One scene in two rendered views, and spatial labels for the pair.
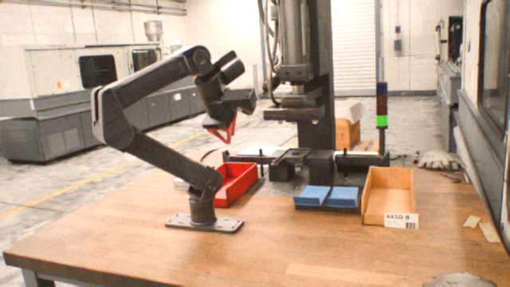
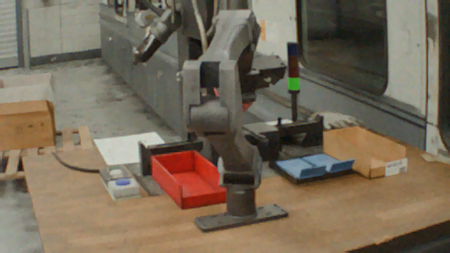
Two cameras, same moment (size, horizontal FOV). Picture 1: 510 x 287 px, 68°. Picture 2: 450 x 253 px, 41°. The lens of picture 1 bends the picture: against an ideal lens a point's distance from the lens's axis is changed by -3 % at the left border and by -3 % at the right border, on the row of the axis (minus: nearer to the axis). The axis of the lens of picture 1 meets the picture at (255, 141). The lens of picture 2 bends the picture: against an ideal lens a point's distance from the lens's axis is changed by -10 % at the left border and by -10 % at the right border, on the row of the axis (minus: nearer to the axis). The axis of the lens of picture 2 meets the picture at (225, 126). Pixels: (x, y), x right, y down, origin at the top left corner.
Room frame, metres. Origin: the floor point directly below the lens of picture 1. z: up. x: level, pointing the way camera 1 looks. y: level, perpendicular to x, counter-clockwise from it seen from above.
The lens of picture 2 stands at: (-0.02, 1.03, 1.44)
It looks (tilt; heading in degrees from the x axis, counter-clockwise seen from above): 14 degrees down; 318
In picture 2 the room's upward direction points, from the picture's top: 2 degrees counter-clockwise
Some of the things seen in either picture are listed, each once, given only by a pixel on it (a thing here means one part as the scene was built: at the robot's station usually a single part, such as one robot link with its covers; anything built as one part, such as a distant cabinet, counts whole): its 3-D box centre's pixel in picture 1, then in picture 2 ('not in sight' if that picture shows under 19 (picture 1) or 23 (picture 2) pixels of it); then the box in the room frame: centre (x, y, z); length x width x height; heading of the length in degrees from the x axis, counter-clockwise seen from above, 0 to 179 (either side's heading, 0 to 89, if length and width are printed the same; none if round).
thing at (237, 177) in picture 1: (226, 182); (188, 177); (1.16, 0.10, 0.93); 0.25 x 0.12 x 0.06; 159
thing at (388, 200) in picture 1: (390, 195); (364, 152); (0.95, -0.34, 0.93); 0.25 x 0.13 x 0.08; 159
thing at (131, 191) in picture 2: (187, 185); (124, 194); (1.24, 0.24, 0.90); 0.07 x 0.07 x 0.06; 69
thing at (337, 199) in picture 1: (343, 193); (328, 158); (0.98, -0.23, 0.93); 0.15 x 0.07 x 0.03; 162
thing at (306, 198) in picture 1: (312, 191); (301, 164); (1.01, -0.15, 0.93); 0.15 x 0.07 x 0.03; 158
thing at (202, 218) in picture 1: (202, 210); (241, 202); (0.92, 0.15, 0.94); 0.20 x 0.07 x 0.08; 69
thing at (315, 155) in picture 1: (300, 155); (238, 132); (1.24, -0.15, 0.98); 0.20 x 0.10 x 0.01; 69
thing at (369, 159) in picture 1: (358, 163); (292, 132); (1.20, -0.33, 0.95); 0.15 x 0.03 x 0.10; 69
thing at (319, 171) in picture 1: (301, 167); (238, 147); (1.24, -0.15, 0.94); 0.20 x 0.10 x 0.07; 69
